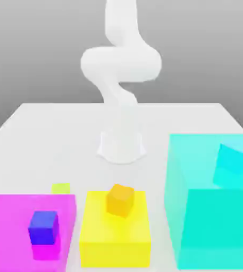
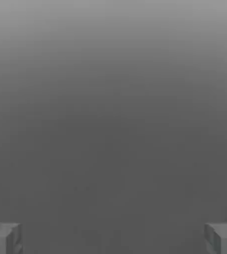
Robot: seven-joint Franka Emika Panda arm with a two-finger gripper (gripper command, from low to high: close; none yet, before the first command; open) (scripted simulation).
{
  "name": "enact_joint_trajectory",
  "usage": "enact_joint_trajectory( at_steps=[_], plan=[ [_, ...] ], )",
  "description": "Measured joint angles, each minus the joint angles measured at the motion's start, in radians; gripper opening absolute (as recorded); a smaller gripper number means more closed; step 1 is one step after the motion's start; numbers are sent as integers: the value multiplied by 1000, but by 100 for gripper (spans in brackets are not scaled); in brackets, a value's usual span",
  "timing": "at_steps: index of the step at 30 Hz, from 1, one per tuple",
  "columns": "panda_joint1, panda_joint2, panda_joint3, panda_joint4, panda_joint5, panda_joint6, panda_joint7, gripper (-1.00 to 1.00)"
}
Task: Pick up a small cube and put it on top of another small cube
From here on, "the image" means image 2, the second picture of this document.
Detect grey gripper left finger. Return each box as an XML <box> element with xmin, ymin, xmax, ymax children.
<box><xmin>0</xmin><ymin>222</ymin><xmax>24</xmax><ymax>254</ymax></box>

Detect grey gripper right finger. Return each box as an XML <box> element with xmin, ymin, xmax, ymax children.
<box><xmin>203</xmin><ymin>222</ymin><xmax>227</xmax><ymax>254</ymax></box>

